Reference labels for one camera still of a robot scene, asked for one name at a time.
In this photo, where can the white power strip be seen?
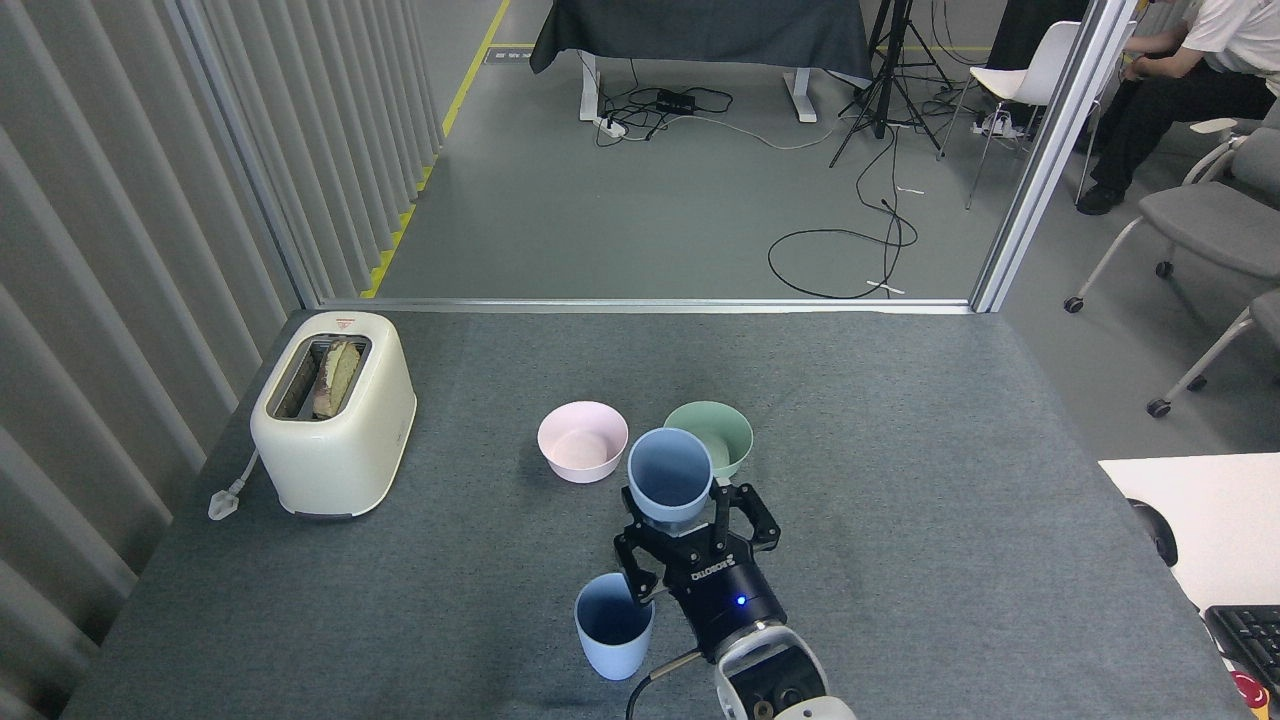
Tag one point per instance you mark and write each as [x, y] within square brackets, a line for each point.
[612, 126]
[995, 125]

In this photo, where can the black power adapter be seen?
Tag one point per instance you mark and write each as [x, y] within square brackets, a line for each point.
[675, 102]

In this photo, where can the green bowl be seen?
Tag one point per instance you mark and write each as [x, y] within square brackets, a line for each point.
[732, 435]

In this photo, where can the silver post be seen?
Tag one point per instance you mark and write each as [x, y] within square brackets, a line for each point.
[1050, 150]
[240, 150]

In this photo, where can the blue plastic cup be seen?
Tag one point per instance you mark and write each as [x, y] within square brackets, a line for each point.
[668, 476]
[612, 652]

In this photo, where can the table with dark cloth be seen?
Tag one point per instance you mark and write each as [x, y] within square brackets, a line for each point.
[700, 30]

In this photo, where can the white desk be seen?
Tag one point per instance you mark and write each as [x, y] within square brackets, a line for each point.
[1220, 520]

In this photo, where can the black mouse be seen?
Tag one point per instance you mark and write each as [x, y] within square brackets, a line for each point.
[1160, 535]

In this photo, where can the black tripod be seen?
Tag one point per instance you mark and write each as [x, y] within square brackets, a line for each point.
[885, 90]

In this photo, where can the red round object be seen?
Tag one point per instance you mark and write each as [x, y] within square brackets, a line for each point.
[1250, 690]

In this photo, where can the cream white toaster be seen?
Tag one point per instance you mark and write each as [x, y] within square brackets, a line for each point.
[350, 450]

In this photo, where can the bread slice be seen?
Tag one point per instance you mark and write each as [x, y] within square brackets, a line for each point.
[338, 375]

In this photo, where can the pink bowl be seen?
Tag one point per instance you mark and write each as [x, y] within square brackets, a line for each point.
[583, 466]

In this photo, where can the grey chair on wheels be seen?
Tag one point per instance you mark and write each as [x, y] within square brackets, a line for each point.
[1200, 215]
[1266, 315]

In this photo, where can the silver rail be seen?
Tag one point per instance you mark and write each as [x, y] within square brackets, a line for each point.
[640, 305]

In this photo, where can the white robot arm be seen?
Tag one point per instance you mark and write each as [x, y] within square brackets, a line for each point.
[772, 682]

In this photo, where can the white chair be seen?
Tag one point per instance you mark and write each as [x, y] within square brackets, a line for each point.
[1030, 75]

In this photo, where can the person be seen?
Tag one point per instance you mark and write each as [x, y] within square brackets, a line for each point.
[1160, 110]

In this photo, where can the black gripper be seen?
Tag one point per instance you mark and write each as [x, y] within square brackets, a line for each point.
[725, 600]

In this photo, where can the black keyboard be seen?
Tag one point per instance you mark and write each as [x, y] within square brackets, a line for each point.
[1250, 635]

